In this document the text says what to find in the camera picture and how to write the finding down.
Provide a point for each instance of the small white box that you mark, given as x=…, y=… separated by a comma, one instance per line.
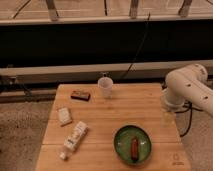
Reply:
x=64, y=116

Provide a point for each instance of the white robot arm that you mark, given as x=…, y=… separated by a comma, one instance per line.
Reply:
x=187, y=84

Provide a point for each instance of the brown sausage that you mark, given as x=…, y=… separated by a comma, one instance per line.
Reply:
x=134, y=149

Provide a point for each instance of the dark brown rectangular block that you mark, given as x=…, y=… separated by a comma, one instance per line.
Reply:
x=80, y=95

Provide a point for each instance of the white plastic bottle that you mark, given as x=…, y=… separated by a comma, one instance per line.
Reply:
x=72, y=142

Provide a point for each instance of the green bowl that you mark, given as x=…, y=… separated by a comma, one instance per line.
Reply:
x=122, y=144

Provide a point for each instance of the translucent plastic cup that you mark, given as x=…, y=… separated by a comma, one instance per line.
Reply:
x=105, y=85

